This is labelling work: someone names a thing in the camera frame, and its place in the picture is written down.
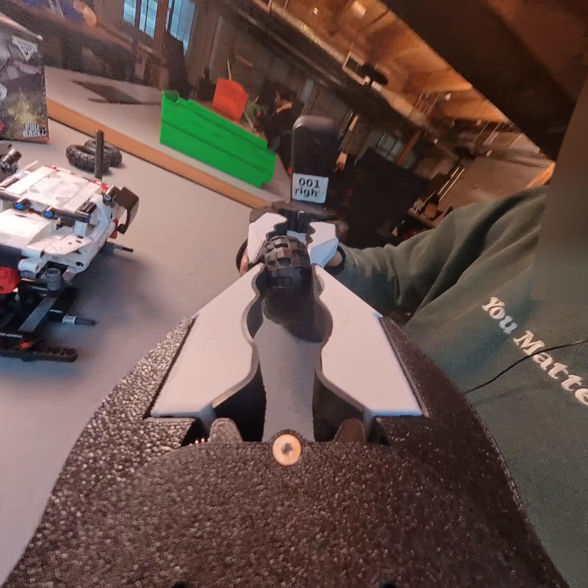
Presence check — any toy truck set box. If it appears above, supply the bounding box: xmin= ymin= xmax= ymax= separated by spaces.
xmin=0 ymin=14 xmax=48 ymax=143

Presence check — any red plastic bin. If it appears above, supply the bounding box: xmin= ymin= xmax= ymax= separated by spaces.
xmin=213 ymin=78 xmax=249 ymax=122

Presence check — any green plastic bin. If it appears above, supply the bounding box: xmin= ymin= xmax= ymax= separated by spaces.
xmin=159 ymin=90 xmax=278 ymax=189

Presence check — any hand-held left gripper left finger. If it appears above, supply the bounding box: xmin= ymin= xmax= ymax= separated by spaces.
xmin=150 ymin=267 xmax=269 ymax=420

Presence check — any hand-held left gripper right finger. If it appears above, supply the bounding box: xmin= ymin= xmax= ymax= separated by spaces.
xmin=315 ymin=267 xmax=427 ymax=420

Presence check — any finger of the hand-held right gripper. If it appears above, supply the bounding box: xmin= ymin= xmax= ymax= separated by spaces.
xmin=247 ymin=212 xmax=287 ymax=258
xmin=306 ymin=221 xmax=342 ymax=269

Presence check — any black drawstring cord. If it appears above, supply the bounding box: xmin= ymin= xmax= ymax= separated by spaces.
xmin=462 ymin=345 xmax=588 ymax=398

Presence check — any paned window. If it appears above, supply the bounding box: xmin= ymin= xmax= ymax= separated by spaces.
xmin=122 ymin=0 xmax=195 ymax=48

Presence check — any white toy brick truck model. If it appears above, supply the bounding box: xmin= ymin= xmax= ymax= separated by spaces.
xmin=0 ymin=132 xmax=140 ymax=362

